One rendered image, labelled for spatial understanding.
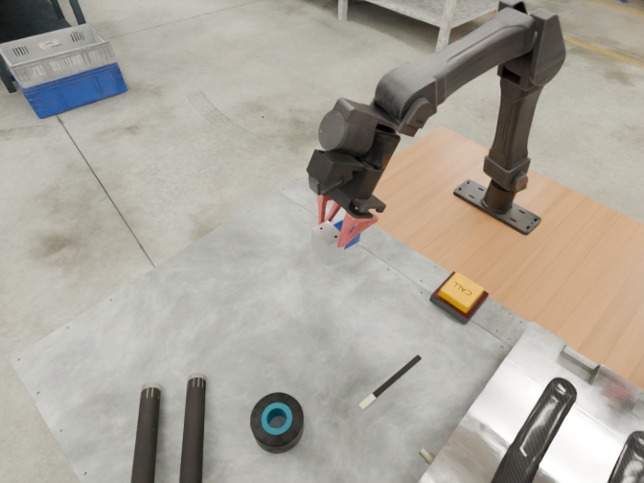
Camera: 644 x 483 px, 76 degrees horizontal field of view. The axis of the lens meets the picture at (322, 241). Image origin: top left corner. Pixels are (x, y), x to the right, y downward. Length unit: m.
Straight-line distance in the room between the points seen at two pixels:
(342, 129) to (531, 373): 0.45
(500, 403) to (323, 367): 0.28
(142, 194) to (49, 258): 0.54
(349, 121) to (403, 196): 0.48
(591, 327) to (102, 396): 0.87
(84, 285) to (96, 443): 1.38
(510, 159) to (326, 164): 0.45
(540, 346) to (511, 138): 0.39
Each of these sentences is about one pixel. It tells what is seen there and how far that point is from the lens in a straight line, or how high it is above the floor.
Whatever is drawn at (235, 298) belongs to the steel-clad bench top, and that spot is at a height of 0.80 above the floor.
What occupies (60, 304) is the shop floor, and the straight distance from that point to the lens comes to 2.09.
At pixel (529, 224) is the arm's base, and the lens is 1.04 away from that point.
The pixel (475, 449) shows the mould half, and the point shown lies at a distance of 0.63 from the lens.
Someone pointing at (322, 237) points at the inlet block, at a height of 0.96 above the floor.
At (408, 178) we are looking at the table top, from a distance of 1.09.
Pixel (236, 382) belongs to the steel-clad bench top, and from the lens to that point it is 0.75.
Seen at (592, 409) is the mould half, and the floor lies 0.89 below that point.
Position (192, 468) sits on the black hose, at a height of 0.86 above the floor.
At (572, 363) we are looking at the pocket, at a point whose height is 0.86.
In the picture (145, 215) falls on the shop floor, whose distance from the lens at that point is 2.30.
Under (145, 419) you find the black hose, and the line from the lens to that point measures 0.72.
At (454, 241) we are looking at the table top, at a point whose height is 0.80.
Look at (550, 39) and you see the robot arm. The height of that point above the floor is 1.22.
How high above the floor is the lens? 1.47
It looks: 48 degrees down
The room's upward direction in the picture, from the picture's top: straight up
